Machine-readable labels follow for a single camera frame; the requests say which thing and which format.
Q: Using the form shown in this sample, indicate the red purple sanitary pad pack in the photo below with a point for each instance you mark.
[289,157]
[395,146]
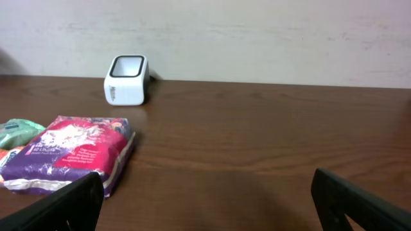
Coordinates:
[68,149]

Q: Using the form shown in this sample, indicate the white barcode scanner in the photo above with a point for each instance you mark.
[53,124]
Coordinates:
[126,83]

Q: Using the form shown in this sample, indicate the small orange tissue pack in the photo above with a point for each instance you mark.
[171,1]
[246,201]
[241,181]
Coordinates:
[7,155]

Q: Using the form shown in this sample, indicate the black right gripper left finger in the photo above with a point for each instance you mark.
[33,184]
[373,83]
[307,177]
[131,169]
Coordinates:
[74,207]

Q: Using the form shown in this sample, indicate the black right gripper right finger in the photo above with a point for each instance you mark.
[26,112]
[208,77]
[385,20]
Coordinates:
[337,199]

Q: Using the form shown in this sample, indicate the teal green wipes pack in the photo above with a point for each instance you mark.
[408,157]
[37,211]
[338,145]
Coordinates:
[18,132]

